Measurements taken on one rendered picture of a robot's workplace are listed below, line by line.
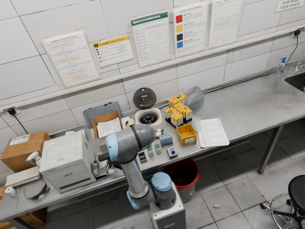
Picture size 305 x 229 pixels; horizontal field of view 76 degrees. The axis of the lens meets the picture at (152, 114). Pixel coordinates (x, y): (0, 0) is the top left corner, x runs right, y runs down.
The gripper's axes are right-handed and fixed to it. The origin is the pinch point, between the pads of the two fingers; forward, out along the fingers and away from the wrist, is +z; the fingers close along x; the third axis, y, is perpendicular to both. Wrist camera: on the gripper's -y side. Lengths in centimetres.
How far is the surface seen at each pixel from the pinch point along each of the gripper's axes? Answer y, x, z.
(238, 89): 129, 47, -69
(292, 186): 125, -50, -41
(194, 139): 63, 0, -37
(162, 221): 30, -45, -5
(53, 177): -35.4, -4.4, 2.5
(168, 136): 43, 7, -31
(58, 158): -34.0, 1.6, -9.5
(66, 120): -29, 60, 4
